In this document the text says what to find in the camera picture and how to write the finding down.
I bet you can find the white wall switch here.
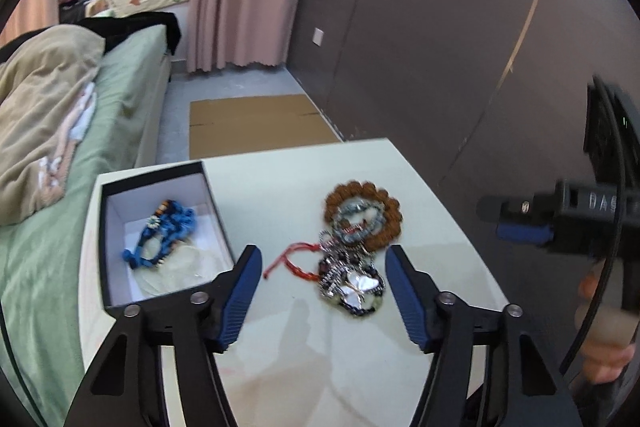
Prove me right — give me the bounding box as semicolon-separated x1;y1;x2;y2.
312;28;324;46

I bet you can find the grey stone bead bracelet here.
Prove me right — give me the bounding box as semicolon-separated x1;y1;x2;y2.
333;199;388;244

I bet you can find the flattened cardboard on floor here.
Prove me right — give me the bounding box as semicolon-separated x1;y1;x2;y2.
189;94;340;159

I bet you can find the green bed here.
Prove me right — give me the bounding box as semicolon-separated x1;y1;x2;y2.
1;26;170;426

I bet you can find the butterfly dark bead bracelet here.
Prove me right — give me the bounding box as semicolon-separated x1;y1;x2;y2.
316;231;388;318

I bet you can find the white low table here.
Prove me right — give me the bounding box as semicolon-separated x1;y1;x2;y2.
78;139;506;426

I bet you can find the black jewelry box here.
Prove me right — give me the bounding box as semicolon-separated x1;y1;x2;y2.
98;161;236;315

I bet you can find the beige blanket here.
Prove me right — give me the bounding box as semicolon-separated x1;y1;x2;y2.
1;28;104;225

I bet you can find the pink curtain left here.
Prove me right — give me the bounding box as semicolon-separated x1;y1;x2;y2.
0;0;58;46

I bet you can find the pink white plush cloth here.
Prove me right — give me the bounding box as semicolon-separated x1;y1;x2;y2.
38;81;96;206

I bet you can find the person's right hand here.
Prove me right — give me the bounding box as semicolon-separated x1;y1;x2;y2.
572;273;639;385

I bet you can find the black clothing on bed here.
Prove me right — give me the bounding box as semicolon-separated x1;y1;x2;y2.
1;12;182;64

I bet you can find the black cable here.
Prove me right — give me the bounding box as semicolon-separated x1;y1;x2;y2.
556;76;634;377

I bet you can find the brown wooden bead bracelet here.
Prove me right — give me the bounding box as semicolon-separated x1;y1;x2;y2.
323;180;404;253

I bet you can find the red string bracelet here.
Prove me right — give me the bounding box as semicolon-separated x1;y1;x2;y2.
262;241;326;283

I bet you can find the dark wooden wardrobe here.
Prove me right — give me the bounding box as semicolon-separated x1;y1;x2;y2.
288;0;639;287

